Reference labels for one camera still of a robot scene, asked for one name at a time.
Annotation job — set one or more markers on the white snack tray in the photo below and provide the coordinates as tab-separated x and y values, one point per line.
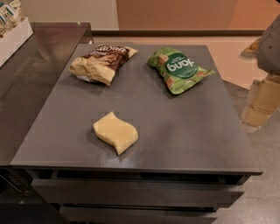
11	42

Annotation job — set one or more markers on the snack packets in tray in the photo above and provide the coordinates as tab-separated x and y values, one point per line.
11	15

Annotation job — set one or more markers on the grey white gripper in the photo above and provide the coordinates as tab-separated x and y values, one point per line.
269	51

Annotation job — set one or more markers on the brown chip bag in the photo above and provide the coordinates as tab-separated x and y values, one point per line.
102	63

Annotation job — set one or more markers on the green rice chip bag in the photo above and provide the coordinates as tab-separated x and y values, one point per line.
178	71

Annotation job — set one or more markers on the yellow wavy sponge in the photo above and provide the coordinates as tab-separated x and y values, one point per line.
116	132

